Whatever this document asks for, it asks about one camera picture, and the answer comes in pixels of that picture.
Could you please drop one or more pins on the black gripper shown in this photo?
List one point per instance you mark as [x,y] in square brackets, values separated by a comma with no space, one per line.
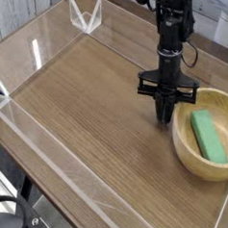
[168,80]

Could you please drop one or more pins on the green rectangular block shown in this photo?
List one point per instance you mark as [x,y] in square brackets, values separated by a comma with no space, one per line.
[209,141]

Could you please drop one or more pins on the brown wooden bowl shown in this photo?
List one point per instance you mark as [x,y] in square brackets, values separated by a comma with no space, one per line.
[185,143]

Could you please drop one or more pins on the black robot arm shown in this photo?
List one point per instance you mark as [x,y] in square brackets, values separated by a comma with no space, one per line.
[174,19]

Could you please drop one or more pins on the black table leg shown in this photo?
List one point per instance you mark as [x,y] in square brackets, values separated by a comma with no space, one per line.
[26,188]

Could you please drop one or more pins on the clear acrylic corner bracket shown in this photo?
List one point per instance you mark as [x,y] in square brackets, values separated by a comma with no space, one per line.
[86,22]

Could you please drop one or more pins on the clear acrylic front wall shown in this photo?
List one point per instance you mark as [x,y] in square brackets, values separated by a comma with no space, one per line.
[78,193]

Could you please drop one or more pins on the grey metal base plate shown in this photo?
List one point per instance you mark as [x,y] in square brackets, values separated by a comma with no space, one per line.
[43,214]

